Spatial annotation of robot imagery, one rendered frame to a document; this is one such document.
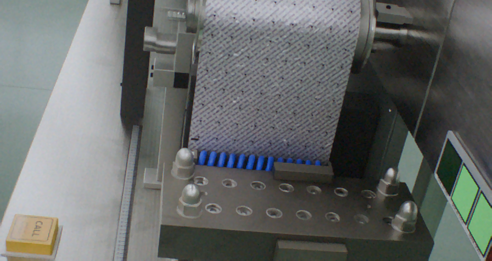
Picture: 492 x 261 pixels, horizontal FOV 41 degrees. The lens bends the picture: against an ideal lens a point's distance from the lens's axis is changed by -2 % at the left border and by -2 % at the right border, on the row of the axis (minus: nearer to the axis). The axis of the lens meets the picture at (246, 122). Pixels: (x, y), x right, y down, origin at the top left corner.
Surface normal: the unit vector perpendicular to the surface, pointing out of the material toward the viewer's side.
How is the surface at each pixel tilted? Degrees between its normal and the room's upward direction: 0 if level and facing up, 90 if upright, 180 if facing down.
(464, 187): 90
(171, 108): 90
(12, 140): 0
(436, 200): 90
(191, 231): 90
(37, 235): 0
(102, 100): 0
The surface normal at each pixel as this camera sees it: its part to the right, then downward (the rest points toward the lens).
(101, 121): 0.15, -0.87
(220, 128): 0.07, 0.49
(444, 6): -0.99, -0.10
